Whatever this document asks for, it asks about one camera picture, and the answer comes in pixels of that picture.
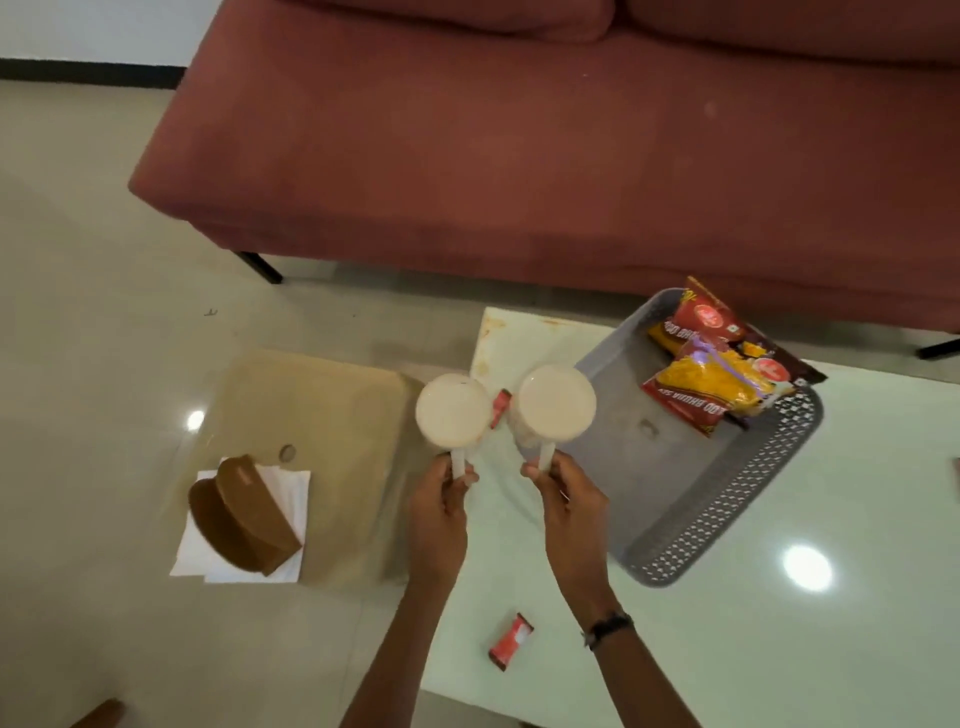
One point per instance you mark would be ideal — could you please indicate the person's right hand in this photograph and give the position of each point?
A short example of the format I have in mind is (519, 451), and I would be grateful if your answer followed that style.
(574, 532)

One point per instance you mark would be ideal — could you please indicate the person's left hand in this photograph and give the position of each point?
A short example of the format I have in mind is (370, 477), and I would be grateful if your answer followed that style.
(437, 525)

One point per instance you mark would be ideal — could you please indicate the person's left thumb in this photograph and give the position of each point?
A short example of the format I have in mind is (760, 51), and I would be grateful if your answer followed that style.
(469, 480)

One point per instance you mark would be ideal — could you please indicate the person's right thumb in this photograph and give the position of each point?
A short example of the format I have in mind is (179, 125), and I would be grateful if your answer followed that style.
(534, 478)

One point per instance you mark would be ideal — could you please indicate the person's left forearm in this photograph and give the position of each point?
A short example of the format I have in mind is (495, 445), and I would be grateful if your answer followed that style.
(409, 652)

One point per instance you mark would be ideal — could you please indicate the person's right forearm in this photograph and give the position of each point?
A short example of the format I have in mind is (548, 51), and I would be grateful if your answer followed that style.
(637, 675)

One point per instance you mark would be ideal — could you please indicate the red sachet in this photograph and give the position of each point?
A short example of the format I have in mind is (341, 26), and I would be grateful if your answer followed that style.
(511, 640)
(500, 409)

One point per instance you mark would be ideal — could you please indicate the grey perforated plastic tray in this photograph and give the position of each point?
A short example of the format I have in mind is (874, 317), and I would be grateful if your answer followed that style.
(675, 495)

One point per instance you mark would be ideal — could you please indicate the tan tray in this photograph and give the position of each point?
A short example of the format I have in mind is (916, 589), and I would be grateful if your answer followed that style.
(337, 420)

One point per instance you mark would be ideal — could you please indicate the black wristband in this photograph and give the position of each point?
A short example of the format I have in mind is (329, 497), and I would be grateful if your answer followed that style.
(607, 628)

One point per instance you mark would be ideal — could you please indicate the white paper napkins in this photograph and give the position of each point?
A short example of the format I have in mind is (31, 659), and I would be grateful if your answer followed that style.
(289, 480)

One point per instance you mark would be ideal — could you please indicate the yellow and red snack packet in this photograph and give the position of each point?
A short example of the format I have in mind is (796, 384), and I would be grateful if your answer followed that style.
(720, 386)

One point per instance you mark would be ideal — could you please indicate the brown napkin holder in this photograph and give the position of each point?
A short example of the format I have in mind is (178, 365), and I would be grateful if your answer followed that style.
(244, 517)

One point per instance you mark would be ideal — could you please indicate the dark brown snack packet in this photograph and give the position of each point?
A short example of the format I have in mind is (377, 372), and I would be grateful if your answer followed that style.
(784, 364)

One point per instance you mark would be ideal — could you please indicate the black sofa leg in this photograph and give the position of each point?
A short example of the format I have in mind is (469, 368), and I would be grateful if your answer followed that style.
(939, 349)
(260, 267)

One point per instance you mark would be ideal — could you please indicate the red fabric sofa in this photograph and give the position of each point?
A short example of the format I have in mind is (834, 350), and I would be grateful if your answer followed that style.
(540, 165)

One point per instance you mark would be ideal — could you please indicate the person's foot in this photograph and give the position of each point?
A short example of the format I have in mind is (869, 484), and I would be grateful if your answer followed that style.
(100, 715)

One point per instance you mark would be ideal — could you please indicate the red sofa back cushion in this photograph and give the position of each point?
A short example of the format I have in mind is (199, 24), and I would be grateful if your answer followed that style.
(480, 16)
(795, 26)

